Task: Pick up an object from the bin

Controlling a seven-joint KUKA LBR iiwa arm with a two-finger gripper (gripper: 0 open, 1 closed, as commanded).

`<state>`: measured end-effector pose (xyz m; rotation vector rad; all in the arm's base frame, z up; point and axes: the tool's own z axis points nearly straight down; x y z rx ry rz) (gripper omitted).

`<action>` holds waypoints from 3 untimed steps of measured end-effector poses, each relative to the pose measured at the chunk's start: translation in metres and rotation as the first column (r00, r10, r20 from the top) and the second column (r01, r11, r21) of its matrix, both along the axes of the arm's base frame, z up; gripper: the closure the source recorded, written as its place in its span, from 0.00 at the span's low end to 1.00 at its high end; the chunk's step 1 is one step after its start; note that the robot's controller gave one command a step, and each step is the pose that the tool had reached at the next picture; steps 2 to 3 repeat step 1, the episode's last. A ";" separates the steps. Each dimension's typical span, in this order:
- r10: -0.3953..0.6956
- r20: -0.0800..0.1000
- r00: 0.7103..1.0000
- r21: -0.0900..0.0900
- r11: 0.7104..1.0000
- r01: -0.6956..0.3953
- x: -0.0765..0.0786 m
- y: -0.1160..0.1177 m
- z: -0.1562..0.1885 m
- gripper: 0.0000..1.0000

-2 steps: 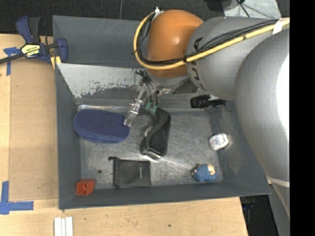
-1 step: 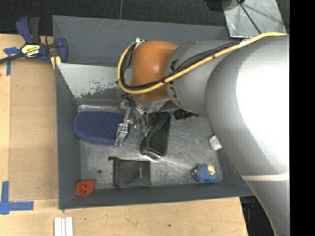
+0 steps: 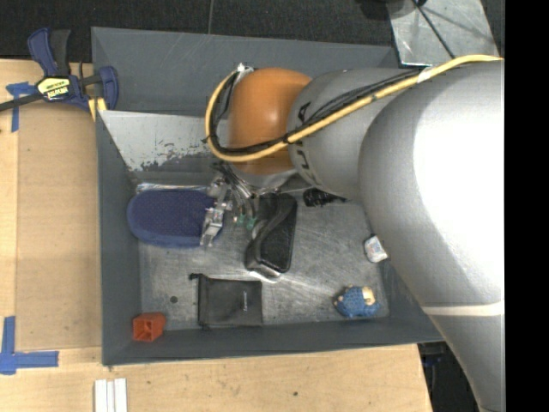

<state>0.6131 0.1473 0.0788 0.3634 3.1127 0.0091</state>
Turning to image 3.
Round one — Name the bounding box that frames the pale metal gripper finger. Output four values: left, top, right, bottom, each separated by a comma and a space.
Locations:
207, 206, 226, 248
198, 206, 216, 248

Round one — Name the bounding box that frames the dark blue slipper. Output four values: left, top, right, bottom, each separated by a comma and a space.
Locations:
125, 187, 225, 249

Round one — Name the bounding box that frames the black shiny object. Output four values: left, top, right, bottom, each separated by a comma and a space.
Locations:
302, 187, 347, 208

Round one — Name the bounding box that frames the orange-red small block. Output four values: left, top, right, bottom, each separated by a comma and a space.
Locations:
131, 312, 167, 343

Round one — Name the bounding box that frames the grey metal bin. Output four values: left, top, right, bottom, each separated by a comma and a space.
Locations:
90, 26, 445, 367

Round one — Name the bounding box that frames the pale wood board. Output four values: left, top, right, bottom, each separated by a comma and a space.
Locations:
15, 100, 104, 352

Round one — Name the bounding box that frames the small white packet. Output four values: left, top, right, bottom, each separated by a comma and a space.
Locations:
363, 234, 389, 264

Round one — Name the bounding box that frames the blue toy animal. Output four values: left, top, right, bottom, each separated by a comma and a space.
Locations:
332, 285, 383, 319

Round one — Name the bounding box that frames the black drawstring pouch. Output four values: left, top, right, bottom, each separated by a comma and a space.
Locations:
189, 272, 264, 330

